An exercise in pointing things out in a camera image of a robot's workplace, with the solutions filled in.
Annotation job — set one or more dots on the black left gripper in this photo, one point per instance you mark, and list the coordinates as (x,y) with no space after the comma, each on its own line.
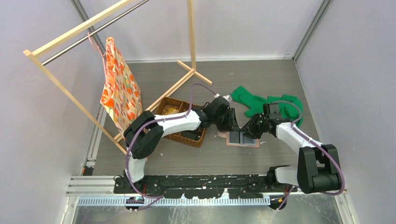
(231,123)

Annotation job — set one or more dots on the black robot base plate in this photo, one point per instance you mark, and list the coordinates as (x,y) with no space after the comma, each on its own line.
(250,186)

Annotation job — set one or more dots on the aluminium frame rail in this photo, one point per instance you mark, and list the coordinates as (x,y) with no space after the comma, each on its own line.
(98,191)

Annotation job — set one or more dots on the brown woven basket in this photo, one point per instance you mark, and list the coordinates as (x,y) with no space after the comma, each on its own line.
(176,135)

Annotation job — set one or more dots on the tan leather card holder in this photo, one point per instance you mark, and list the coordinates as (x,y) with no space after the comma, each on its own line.
(237,139)

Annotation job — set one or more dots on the beige item in basket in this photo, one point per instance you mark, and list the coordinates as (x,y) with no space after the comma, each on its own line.
(170,109)

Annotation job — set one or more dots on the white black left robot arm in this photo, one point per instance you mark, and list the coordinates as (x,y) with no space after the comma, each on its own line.
(144,134)

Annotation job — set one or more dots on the orange floral cloth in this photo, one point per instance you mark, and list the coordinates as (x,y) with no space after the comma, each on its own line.
(121,95)

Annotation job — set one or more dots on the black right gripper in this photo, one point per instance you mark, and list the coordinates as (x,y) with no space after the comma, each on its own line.
(249,128)

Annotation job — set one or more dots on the pink clothes hanger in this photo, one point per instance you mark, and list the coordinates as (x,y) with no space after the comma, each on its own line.
(97,48)

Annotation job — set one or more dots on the black object in basket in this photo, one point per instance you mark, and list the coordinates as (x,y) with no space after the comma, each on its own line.
(191,135)

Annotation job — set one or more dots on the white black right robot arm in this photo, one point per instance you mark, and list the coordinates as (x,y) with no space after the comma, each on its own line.
(318,169)

